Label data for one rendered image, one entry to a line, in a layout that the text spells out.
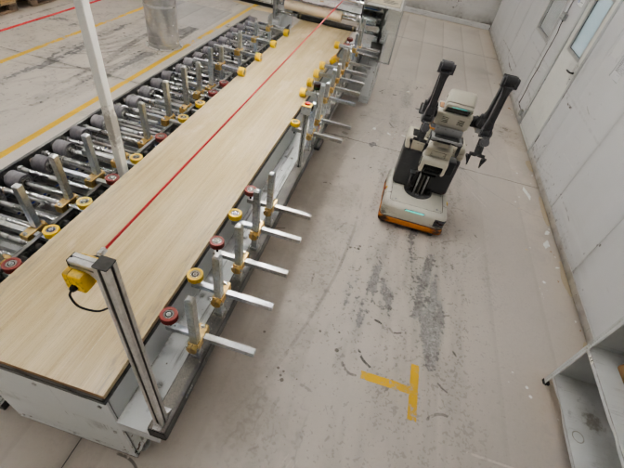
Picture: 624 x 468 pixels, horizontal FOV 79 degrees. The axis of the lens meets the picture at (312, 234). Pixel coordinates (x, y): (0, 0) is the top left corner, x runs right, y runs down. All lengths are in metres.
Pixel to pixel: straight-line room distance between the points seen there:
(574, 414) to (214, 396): 2.32
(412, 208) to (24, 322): 2.99
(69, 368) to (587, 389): 3.11
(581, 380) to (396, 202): 1.95
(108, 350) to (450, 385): 2.18
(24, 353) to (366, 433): 1.85
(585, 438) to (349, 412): 1.47
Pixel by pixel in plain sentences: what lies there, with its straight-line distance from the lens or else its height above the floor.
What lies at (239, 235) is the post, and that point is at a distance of 1.94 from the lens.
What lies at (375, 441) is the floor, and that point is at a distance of 2.65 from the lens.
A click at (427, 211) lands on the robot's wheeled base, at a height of 0.28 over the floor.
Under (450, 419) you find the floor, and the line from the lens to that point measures 2.89.
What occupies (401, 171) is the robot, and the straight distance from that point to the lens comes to 3.84.
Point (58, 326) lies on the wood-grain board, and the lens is 1.96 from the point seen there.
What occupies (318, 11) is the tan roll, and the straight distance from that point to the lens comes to 5.87.
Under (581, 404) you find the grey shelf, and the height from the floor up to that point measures 0.14.
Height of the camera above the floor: 2.43
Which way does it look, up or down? 44 degrees down
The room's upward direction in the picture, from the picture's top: 11 degrees clockwise
